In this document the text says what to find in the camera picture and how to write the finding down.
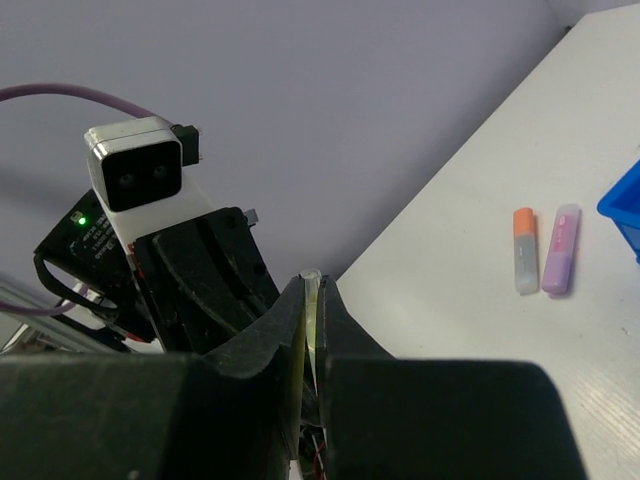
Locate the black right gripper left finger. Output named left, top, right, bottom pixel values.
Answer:
left=1, top=277, right=305, bottom=479

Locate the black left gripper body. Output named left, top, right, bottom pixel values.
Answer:
left=131, top=207, right=279, bottom=354

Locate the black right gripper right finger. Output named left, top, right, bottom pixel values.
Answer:
left=316, top=277, right=583, bottom=479

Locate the yellow pen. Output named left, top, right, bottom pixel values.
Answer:
left=299, top=269, right=322, bottom=393

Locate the orange highlighter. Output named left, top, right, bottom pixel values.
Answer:
left=512, top=207, right=539, bottom=295

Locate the purple highlighter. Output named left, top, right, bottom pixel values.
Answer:
left=541, top=204, right=581, bottom=296

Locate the blue compartment tray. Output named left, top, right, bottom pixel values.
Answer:
left=597, top=160, right=640, bottom=262

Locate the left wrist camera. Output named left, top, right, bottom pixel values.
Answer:
left=84, top=116, right=214, bottom=252

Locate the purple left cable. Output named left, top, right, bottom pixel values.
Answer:
left=0, top=82, right=176, bottom=317

